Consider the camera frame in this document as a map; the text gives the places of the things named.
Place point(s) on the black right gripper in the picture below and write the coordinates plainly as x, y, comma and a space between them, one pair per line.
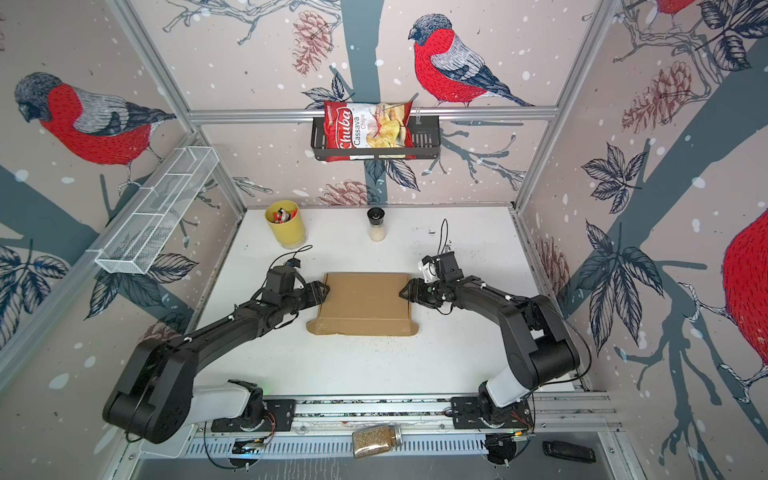
416, 292

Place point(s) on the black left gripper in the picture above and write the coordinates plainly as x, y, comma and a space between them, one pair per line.
315, 293

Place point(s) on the brown cardboard box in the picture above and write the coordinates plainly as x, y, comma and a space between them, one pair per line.
364, 304

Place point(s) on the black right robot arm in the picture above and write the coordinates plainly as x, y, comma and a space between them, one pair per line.
538, 348

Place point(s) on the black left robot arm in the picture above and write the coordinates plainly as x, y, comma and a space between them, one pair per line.
153, 397

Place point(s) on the glass spice grinder black cap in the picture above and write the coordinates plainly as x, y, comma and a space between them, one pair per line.
377, 228

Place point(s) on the yellow plastic cup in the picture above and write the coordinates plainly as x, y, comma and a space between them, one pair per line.
285, 221

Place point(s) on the glass jar of grains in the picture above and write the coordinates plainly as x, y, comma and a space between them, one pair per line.
376, 440

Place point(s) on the red cassava chips bag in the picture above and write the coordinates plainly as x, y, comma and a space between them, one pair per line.
355, 126

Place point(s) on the black remote device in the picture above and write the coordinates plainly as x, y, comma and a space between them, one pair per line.
569, 451

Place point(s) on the white square pad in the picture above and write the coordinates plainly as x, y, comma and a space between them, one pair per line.
172, 448

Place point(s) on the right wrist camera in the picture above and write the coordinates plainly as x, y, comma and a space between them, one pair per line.
428, 269

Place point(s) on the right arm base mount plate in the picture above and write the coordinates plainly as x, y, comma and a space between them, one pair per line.
479, 412

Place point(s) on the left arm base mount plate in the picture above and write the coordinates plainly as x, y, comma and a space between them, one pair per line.
275, 415

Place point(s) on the black wire wall basket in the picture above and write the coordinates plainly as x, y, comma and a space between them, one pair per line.
419, 139

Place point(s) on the white wire mesh shelf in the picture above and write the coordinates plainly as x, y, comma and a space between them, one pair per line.
141, 237

